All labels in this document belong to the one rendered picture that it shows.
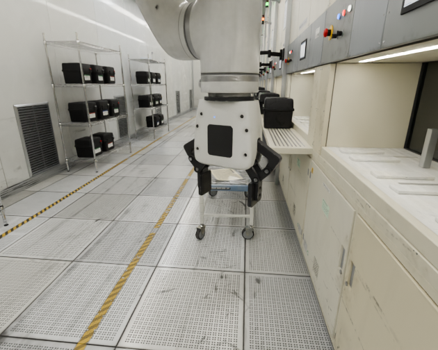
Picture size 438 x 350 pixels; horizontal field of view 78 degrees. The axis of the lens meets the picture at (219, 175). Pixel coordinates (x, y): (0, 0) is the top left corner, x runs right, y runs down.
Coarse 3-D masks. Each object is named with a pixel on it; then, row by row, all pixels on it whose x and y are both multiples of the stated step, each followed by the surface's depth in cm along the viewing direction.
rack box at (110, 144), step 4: (100, 132) 439; (104, 132) 439; (92, 136) 417; (96, 136) 416; (100, 136) 415; (104, 136) 415; (108, 136) 427; (112, 136) 437; (104, 140) 416; (108, 140) 425; (112, 140) 437; (104, 144) 419; (108, 144) 427; (112, 144) 438; (104, 148) 420; (108, 148) 429; (112, 148) 439
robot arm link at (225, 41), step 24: (216, 0) 33; (240, 0) 33; (192, 24) 36; (216, 24) 34; (240, 24) 34; (192, 48) 38; (216, 48) 35; (240, 48) 34; (216, 72) 36; (240, 72) 35
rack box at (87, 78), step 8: (64, 64) 351; (72, 64) 350; (88, 64) 373; (64, 72) 354; (72, 72) 353; (80, 72) 353; (88, 72) 371; (72, 80) 356; (80, 80) 356; (88, 80) 371
